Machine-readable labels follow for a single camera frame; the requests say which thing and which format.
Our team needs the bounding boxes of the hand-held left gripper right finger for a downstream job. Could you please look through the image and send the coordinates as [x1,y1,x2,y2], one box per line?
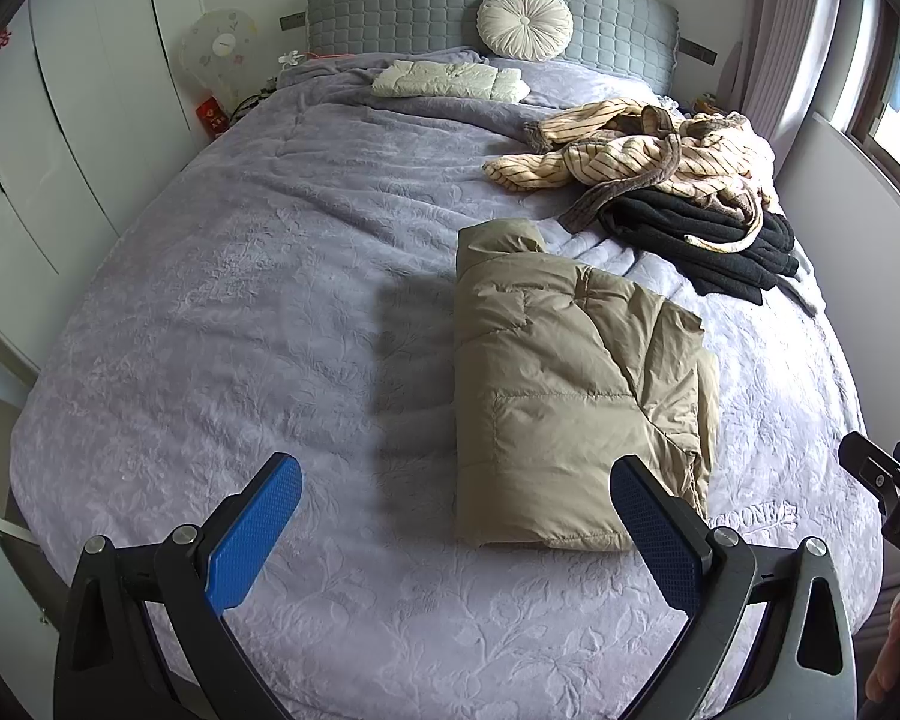
[610,454,860,720]

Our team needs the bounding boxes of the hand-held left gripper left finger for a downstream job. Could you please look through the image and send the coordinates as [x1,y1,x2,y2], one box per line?
[52,452,305,720]

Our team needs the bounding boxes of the beige puffer jacket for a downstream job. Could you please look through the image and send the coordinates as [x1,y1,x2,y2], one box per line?
[454,217,721,554]

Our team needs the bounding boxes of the black folded clothes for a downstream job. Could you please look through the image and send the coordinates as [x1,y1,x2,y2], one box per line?
[598,187,800,307]

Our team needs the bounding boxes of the person's right hand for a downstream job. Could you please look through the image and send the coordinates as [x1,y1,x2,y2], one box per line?
[865,604,900,702]

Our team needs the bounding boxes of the grey padded bed base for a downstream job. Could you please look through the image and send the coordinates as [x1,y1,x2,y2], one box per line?
[851,574,900,650]

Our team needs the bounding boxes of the beige striped robe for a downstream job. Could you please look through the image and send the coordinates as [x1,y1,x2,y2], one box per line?
[482,97,777,252]

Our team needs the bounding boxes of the red box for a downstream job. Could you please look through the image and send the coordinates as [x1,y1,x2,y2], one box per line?
[195,96,230,140]

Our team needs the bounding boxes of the grey curtain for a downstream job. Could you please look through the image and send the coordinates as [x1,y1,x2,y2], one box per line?
[720,0,845,136]

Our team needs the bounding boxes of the white wardrobe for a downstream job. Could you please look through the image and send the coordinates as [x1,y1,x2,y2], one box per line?
[0,0,211,376]

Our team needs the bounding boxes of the white quilted folded garment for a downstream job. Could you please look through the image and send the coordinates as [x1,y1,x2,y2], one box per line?
[370,60,530,102]

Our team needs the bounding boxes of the white floral standing fan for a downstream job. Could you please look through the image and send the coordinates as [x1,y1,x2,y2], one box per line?
[178,9,260,113]

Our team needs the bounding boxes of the round white pleated cushion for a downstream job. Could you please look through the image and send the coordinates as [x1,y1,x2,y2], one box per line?
[476,0,575,61]

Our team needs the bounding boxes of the grey quilted headboard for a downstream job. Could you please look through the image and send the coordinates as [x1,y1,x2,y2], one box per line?
[306,0,680,95]

